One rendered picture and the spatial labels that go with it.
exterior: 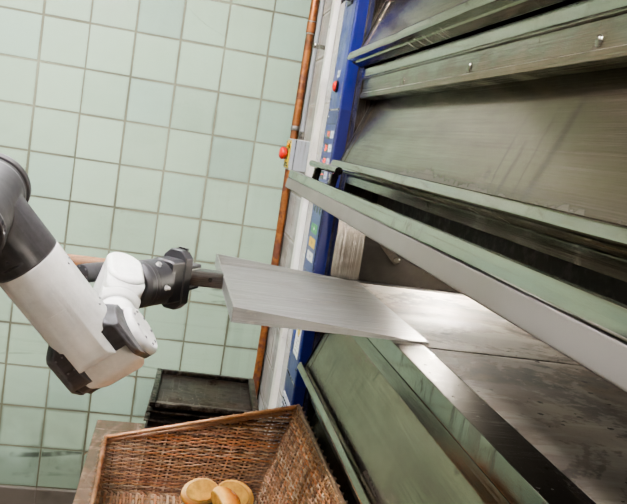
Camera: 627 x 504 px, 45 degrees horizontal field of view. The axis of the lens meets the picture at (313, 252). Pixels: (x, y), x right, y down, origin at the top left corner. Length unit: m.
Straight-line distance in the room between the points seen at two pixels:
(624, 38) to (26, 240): 0.71
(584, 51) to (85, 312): 0.68
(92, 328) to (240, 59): 1.85
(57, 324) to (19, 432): 2.01
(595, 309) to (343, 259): 1.45
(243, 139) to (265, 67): 0.27
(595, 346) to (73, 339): 0.71
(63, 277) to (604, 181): 0.65
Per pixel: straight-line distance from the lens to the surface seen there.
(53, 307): 1.02
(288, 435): 1.94
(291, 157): 2.43
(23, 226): 0.99
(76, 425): 2.99
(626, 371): 0.47
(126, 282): 1.28
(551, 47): 0.98
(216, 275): 1.55
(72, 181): 2.79
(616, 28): 0.86
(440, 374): 1.21
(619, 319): 0.48
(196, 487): 1.94
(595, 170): 0.81
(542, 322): 0.55
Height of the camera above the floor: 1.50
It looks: 8 degrees down
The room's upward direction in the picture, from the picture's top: 9 degrees clockwise
